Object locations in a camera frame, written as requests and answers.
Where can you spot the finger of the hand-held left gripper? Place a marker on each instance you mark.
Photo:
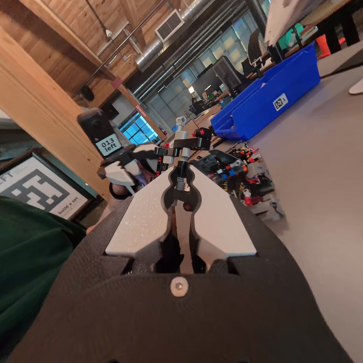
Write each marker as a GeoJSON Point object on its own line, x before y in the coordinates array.
{"type": "Point", "coordinates": [116, 173]}
{"type": "Point", "coordinates": [147, 150]}

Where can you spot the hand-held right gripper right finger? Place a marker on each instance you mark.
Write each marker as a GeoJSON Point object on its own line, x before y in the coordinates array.
{"type": "Point", "coordinates": [227, 227]}

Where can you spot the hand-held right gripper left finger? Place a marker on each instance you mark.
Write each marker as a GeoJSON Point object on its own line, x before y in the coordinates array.
{"type": "Point", "coordinates": [139, 227]}

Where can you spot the black lego sub-assembly red pins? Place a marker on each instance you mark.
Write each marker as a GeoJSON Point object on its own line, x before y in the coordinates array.
{"type": "Point", "coordinates": [192, 143]}

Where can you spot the large lego vehicle model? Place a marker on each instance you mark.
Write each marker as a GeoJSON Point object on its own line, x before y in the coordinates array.
{"type": "Point", "coordinates": [255, 170]}

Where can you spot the person's left forearm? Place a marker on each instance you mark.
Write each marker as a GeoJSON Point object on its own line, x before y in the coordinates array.
{"type": "Point", "coordinates": [113, 204]}

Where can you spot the open lego instruction booklet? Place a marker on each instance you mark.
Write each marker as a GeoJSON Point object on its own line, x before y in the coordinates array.
{"type": "Point", "coordinates": [279, 19]}

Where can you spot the person's left hand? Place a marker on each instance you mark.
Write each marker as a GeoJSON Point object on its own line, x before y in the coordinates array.
{"type": "Point", "coordinates": [149, 173]}

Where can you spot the framed black white tag sign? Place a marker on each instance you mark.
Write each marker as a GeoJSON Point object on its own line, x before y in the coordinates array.
{"type": "Point", "coordinates": [42, 187]}

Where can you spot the plain blue plastic bin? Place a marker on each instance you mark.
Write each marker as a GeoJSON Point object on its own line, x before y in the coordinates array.
{"type": "Point", "coordinates": [224, 124]}

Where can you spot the dark grey cabinet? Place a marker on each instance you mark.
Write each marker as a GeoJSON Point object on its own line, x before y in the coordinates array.
{"type": "Point", "coordinates": [227, 73]}

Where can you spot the blue plastic bin with tag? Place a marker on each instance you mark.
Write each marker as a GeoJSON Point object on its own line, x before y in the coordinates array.
{"type": "Point", "coordinates": [255, 119]}

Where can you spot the person's green shirt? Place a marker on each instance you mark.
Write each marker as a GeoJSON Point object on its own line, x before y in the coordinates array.
{"type": "Point", "coordinates": [28, 255]}

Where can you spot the white ceiling air vent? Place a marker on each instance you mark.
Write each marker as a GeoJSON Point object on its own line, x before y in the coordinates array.
{"type": "Point", "coordinates": [169, 25]}

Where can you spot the teal container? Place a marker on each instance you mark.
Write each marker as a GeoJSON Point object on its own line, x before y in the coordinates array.
{"type": "Point", "coordinates": [292, 36]}

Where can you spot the white book stand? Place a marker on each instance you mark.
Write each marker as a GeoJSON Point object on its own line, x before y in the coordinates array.
{"type": "Point", "coordinates": [357, 88]}

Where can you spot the orange red object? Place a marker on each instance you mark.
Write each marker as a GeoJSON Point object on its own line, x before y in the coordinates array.
{"type": "Point", "coordinates": [323, 46]}

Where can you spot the silver air duct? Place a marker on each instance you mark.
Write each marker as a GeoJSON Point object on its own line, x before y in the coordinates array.
{"type": "Point", "coordinates": [147, 56]}

